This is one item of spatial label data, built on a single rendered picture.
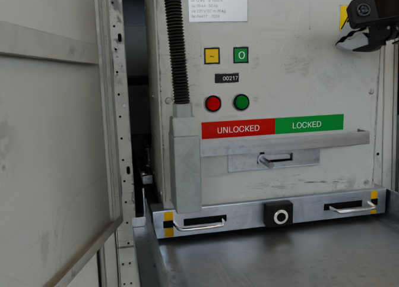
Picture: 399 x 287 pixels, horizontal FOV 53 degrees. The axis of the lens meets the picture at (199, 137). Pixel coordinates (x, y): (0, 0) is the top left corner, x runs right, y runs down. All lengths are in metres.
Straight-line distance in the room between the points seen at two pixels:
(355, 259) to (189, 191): 0.33
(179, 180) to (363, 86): 0.47
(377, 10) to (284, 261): 0.47
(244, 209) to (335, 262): 0.22
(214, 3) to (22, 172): 0.47
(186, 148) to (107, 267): 0.42
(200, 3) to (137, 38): 0.76
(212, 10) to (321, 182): 0.44
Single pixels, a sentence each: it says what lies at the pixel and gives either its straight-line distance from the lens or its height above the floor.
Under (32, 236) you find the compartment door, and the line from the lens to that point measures 0.66.
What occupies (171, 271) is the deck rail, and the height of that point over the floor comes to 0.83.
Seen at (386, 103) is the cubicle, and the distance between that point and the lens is 1.16.
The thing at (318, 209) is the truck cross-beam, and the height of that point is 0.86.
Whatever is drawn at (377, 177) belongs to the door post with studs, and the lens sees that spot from 1.18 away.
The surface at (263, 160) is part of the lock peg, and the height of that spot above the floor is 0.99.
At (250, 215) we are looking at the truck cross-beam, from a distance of 0.90.
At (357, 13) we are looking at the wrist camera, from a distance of 0.77.
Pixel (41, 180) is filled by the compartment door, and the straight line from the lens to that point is 0.68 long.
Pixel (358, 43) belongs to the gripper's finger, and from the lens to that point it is 0.87.
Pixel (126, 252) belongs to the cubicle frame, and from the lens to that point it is 1.01.
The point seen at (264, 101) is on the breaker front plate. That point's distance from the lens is 0.86.
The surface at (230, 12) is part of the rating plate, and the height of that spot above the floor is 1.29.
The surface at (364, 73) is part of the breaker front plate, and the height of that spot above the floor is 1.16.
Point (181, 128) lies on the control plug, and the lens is 0.72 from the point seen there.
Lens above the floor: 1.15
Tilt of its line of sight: 8 degrees down
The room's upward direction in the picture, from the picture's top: 2 degrees counter-clockwise
